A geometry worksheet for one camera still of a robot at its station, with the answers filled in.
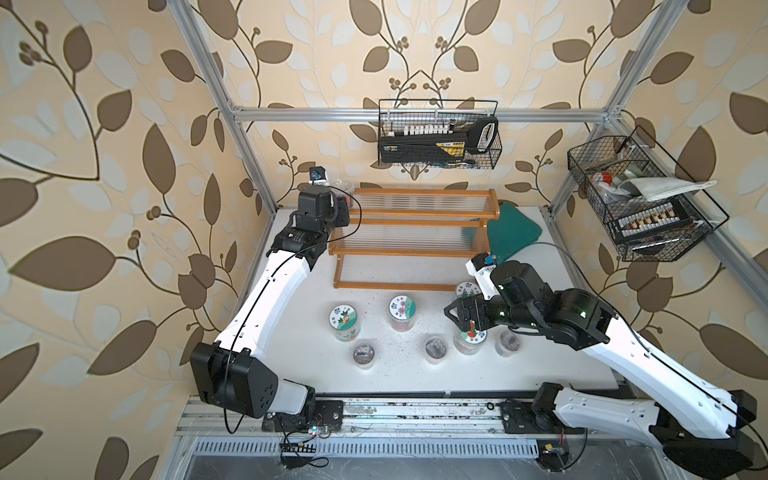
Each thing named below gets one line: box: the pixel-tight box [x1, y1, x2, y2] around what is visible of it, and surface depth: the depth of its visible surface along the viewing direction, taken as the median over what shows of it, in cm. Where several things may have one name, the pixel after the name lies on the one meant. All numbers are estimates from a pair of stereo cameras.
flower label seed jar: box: [388, 295, 417, 332], surface depth 86 cm
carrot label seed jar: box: [329, 304, 361, 342], surface depth 86 cm
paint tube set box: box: [617, 201, 693, 241], surface depth 69 cm
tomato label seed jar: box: [453, 329, 488, 355], surface depth 81 cm
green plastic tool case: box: [487, 203, 543, 266], surface depth 110 cm
